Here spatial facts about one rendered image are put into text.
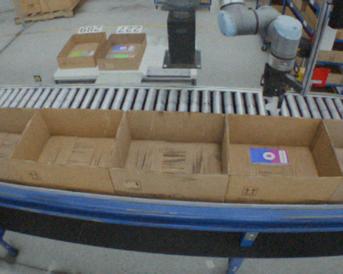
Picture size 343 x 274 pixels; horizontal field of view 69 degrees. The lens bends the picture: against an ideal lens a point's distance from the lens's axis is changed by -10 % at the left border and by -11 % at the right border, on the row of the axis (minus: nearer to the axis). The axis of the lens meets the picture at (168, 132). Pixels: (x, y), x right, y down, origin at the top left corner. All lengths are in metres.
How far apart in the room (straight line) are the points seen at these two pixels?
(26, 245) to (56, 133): 1.06
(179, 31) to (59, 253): 1.65
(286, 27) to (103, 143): 0.85
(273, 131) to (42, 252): 1.65
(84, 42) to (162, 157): 1.49
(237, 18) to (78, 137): 0.83
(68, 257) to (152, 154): 1.10
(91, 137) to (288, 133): 0.85
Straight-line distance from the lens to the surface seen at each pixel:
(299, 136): 1.22
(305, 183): 0.97
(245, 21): 0.98
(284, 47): 0.95
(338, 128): 1.26
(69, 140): 1.29
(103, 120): 1.18
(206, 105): 1.58
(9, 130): 1.48
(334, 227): 1.17
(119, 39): 2.25
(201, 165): 1.11
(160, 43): 2.23
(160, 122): 1.12
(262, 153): 1.17
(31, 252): 2.12
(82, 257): 1.97
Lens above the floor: 1.76
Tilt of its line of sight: 45 degrees down
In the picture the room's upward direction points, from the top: 3 degrees counter-clockwise
